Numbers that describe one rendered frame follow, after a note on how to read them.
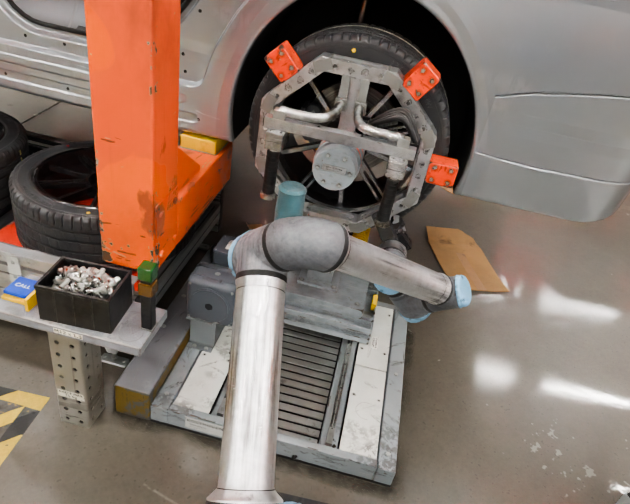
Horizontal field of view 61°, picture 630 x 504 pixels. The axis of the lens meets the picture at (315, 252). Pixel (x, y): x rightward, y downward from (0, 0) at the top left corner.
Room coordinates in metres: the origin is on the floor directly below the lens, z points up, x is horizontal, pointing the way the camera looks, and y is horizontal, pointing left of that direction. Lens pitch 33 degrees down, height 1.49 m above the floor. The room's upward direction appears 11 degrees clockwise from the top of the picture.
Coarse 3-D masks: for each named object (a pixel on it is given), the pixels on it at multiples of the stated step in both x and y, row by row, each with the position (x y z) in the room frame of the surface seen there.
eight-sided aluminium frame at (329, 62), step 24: (312, 72) 1.59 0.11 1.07; (336, 72) 1.57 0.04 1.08; (360, 72) 1.56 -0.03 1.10; (384, 72) 1.56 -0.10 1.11; (264, 96) 1.59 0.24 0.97; (408, 96) 1.55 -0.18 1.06; (432, 144) 1.54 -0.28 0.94; (264, 168) 1.58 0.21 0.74; (408, 192) 1.54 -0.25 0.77; (312, 216) 1.57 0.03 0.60; (336, 216) 1.57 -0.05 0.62; (360, 216) 1.59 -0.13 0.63
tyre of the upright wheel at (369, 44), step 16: (320, 32) 1.78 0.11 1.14; (336, 32) 1.70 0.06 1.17; (352, 32) 1.70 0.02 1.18; (368, 32) 1.72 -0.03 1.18; (384, 32) 1.79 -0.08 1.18; (304, 48) 1.66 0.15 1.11; (320, 48) 1.66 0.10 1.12; (336, 48) 1.65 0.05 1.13; (352, 48) 1.65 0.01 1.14; (368, 48) 1.65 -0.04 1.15; (384, 48) 1.64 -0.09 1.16; (400, 48) 1.66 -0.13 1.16; (416, 48) 1.82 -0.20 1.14; (304, 64) 1.66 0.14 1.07; (384, 64) 1.64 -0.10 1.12; (400, 64) 1.64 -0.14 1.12; (416, 64) 1.64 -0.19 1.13; (272, 80) 1.67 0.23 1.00; (256, 96) 1.69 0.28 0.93; (432, 96) 1.63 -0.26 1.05; (256, 112) 1.67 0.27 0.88; (432, 112) 1.62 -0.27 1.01; (448, 112) 1.71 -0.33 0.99; (256, 128) 1.67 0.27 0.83; (448, 128) 1.63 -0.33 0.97; (256, 144) 1.67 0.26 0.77; (448, 144) 1.63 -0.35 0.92
